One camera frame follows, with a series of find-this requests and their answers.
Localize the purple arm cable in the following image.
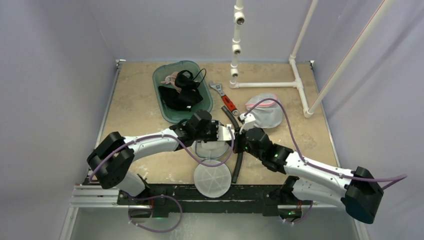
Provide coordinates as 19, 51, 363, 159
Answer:
243, 97, 408, 191
88, 125, 236, 184

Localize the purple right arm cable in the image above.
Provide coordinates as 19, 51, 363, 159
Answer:
243, 97, 408, 191

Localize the white PVC pipe rack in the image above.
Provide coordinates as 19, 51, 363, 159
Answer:
229, 0, 397, 119

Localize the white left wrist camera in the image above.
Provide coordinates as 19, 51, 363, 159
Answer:
217, 124, 235, 142

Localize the black corrugated hose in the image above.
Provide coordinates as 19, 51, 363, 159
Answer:
221, 105, 244, 184

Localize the black garment in basin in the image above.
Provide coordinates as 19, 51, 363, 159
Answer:
158, 86, 191, 112

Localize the teal plastic basin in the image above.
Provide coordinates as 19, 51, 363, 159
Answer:
152, 60, 213, 124

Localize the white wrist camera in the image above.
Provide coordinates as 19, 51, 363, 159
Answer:
217, 124, 235, 142
238, 112, 256, 134

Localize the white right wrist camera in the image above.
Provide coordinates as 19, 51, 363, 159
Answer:
238, 112, 256, 134

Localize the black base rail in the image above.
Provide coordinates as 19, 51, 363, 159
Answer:
117, 176, 311, 218

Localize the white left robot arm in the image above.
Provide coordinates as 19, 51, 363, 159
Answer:
87, 110, 235, 205

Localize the red-handled adjustable wrench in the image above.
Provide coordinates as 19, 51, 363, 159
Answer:
209, 81, 240, 116

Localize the beige bra in basin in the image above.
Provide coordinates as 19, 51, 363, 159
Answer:
160, 71, 179, 88

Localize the small pink-zip mesh bag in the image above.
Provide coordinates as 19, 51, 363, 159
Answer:
245, 92, 283, 129

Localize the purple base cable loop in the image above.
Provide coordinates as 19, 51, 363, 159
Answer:
124, 194, 184, 234

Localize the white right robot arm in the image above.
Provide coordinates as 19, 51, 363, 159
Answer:
234, 127, 384, 224

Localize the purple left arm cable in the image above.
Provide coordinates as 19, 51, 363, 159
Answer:
88, 125, 236, 184

